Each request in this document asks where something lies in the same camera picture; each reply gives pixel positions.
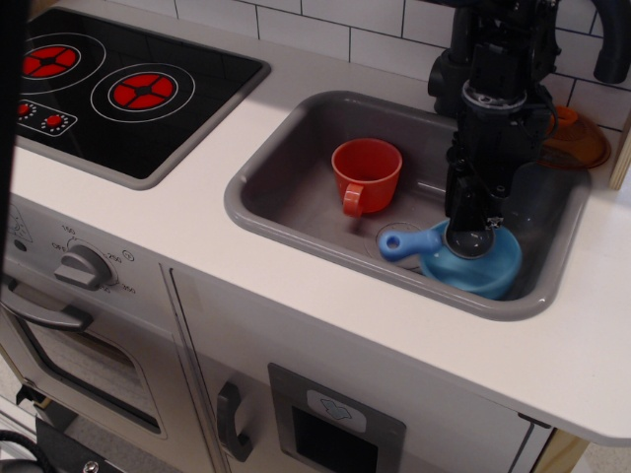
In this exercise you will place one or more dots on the black toy stove top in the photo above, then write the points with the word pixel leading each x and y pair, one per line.
pixel 121 103

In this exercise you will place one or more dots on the grey dispenser panel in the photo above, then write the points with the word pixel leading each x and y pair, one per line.
pixel 331 432

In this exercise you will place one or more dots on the grey plastic sink basin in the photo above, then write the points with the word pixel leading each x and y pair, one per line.
pixel 287 192

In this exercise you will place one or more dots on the grey oven door handle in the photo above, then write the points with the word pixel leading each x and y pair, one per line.
pixel 69 318

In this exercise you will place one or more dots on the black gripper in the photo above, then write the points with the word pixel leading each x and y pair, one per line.
pixel 494 138

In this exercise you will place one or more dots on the blue handled grey spoon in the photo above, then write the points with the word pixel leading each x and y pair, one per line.
pixel 395 245

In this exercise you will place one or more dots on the white oven door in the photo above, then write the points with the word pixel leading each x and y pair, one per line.
pixel 121 373

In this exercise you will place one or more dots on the orange plastic cup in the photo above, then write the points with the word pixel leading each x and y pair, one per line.
pixel 366 171

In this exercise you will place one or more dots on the light blue plastic bowl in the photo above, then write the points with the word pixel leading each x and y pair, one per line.
pixel 490 276

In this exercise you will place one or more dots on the orange transparent pot lid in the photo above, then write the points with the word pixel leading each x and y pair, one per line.
pixel 573 142

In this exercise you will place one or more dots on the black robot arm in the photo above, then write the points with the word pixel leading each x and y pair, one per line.
pixel 500 52

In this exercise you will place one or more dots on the grey cabinet door handle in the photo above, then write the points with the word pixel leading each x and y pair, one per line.
pixel 238 445

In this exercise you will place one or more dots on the dark grey toy faucet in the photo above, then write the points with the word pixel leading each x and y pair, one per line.
pixel 498 47

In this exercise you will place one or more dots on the grey oven dial knob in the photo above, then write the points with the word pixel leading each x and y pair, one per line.
pixel 82 267

